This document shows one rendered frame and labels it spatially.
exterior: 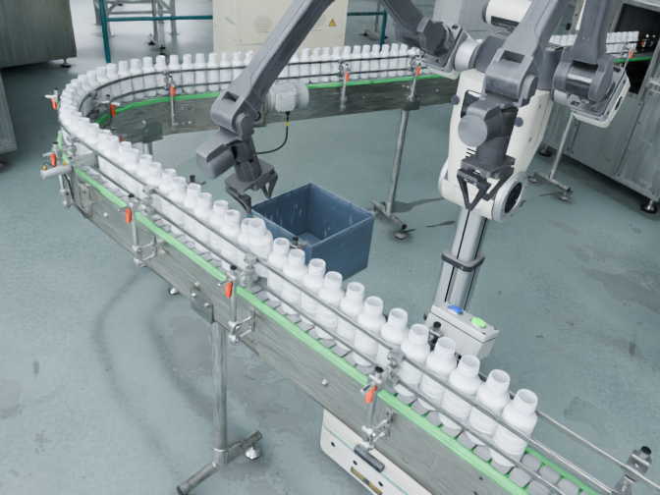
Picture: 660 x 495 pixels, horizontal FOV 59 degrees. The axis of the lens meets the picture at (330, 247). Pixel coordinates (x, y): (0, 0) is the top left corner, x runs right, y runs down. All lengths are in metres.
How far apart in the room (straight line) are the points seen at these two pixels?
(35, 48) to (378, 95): 4.03
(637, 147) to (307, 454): 3.41
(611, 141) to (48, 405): 4.13
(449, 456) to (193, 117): 2.06
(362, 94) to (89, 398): 2.00
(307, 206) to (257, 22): 3.34
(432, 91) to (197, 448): 2.29
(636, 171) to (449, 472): 3.83
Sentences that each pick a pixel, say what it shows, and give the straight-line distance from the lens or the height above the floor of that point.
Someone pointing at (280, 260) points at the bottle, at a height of 1.13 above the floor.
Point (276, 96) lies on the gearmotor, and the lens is 2.83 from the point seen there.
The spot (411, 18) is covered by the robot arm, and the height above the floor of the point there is 1.63.
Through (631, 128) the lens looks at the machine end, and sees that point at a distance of 4.87.
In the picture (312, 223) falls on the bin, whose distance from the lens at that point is 2.22.
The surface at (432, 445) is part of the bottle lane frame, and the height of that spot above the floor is 0.96.
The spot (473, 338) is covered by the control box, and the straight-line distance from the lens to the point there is 1.30.
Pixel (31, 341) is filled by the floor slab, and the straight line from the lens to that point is 3.01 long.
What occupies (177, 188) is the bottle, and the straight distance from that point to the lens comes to 1.67.
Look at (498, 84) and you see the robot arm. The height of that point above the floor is 1.63.
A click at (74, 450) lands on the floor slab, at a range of 2.52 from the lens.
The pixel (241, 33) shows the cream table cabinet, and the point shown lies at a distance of 5.33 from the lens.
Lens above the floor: 1.92
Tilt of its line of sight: 33 degrees down
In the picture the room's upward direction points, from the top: 6 degrees clockwise
